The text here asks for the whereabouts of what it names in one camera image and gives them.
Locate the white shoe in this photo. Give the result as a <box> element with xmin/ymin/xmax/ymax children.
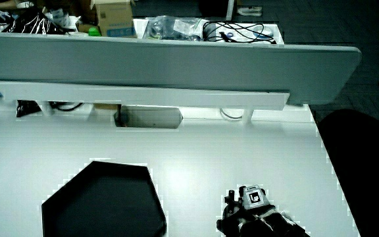
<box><xmin>236</xmin><ymin>5</ymin><xmax>264</xmax><ymax>18</ymax></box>

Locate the black crumpled bag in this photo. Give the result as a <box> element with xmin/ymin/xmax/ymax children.
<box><xmin>15</xmin><ymin>99</ymin><xmax>43</xmax><ymax>119</ymax></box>

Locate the black office chair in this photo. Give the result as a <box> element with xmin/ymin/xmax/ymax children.
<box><xmin>316</xmin><ymin>78</ymin><xmax>379</xmax><ymax>237</ymax></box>

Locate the clear plastic bag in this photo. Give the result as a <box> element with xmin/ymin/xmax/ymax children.
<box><xmin>142</xmin><ymin>15</ymin><xmax>211</xmax><ymax>42</ymax></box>

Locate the cardboard box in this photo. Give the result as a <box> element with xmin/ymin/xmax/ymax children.
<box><xmin>90</xmin><ymin>0</ymin><xmax>138</xmax><ymax>38</ymax></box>

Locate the black cable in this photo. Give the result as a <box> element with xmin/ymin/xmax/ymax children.
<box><xmin>202</xmin><ymin>20</ymin><xmax>278</xmax><ymax>45</ymax></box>
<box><xmin>49</xmin><ymin>101</ymin><xmax>85</xmax><ymax>113</ymax></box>

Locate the white desk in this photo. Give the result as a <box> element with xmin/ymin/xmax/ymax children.
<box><xmin>132</xmin><ymin>17</ymin><xmax>286</xmax><ymax>45</ymax></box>
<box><xmin>0</xmin><ymin>98</ymin><xmax>362</xmax><ymax>237</ymax></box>

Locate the person's right hand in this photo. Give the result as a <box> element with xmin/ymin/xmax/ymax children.
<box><xmin>216</xmin><ymin>184</ymin><xmax>296</xmax><ymax>237</ymax></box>

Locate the black plastic bag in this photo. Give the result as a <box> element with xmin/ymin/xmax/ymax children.
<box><xmin>3</xmin><ymin>7</ymin><xmax>68</xmax><ymax>36</ymax></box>

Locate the person's right forearm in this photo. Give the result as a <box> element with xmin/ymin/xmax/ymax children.
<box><xmin>288</xmin><ymin>219</ymin><xmax>311</xmax><ymax>237</ymax></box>

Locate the gray cable hole cover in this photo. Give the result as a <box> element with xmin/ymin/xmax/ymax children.
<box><xmin>113</xmin><ymin>105</ymin><xmax>184</xmax><ymax>130</ymax></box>

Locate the gray desk partition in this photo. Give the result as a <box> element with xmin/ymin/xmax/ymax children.
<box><xmin>0</xmin><ymin>32</ymin><xmax>363</xmax><ymax>106</ymax></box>

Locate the black hexagonal tray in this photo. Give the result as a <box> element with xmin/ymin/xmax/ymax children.
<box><xmin>41</xmin><ymin>160</ymin><xmax>168</xmax><ymax>237</ymax></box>

